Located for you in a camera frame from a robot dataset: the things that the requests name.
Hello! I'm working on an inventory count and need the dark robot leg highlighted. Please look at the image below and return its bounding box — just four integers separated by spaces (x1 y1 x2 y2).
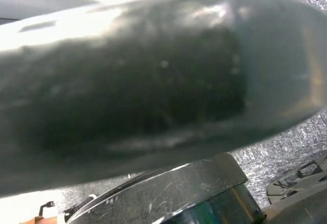
63 153 266 224

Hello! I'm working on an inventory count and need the pale robot foot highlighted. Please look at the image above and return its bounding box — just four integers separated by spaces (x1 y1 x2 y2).
263 155 327 224

